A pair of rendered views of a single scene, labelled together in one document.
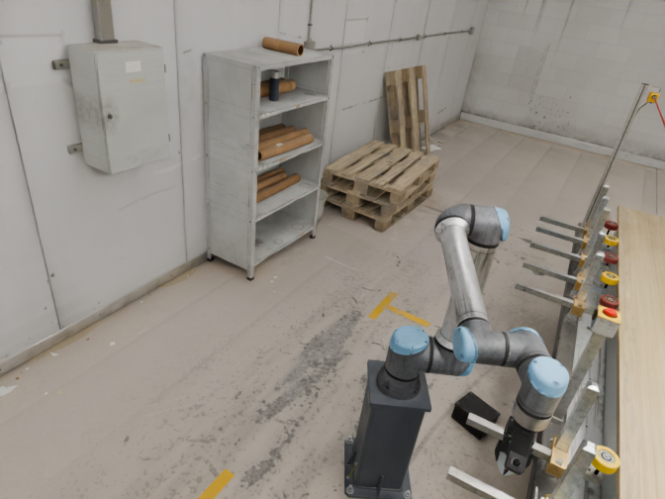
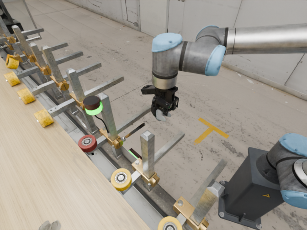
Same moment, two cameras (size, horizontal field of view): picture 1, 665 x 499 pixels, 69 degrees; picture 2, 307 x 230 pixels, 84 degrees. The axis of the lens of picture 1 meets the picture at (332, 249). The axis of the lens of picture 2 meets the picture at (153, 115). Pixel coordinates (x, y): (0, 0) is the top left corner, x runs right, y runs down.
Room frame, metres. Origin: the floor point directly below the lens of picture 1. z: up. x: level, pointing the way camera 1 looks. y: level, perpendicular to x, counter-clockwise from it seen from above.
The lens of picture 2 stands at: (1.01, -1.06, 1.55)
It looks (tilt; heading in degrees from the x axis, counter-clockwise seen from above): 45 degrees down; 110
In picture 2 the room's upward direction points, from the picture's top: straight up
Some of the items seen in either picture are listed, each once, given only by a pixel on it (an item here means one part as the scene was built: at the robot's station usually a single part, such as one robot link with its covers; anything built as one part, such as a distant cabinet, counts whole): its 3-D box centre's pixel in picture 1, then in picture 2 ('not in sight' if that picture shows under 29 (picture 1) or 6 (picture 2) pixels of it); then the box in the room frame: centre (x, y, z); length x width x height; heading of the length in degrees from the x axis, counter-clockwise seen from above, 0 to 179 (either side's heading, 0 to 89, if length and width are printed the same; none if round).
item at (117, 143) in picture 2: not in sight; (110, 137); (0.62, -0.63, 0.85); 0.14 x 0.06 x 0.05; 156
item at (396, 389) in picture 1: (400, 374); (277, 164); (1.52, -0.36, 0.65); 0.19 x 0.19 x 0.10
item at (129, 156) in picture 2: not in sight; (124, 150); (0.68, -0.63, 0.75); 0.26 x 0.01 x 0.10; 156
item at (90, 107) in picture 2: not in sight; (92, 102); (0.62, -0.68, 1.13); 0.06 x 0.06 x 0.02
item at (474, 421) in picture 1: (530, 448); (198, 195); (1.10, -0.75, 0.80); 0.44 x 0.03 x 0.04; 66
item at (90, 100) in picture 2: not in sight; (97, 119); (0.62, -0.68, 1.03); 0.06 x 0.06 x 0.22; 66
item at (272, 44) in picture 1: (282, 46); not in sight; (3.57, 0.53, 1.59); 0.30 x 0.08 x 0.08; 63
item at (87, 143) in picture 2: not in sight; (89, 147); (0.56, -0.72, 0.85); 0.08 x 0.08 x 0.11
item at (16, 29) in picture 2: not in sight; (32, 59); (-0.27, -0.23, 0.93); 0.04 x 0.04 x 0.48; 66
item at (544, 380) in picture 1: (542, 386); (166, 55); (0.87, -0.55, 1.29); 0.10 x 0.09 x 0.12; 2
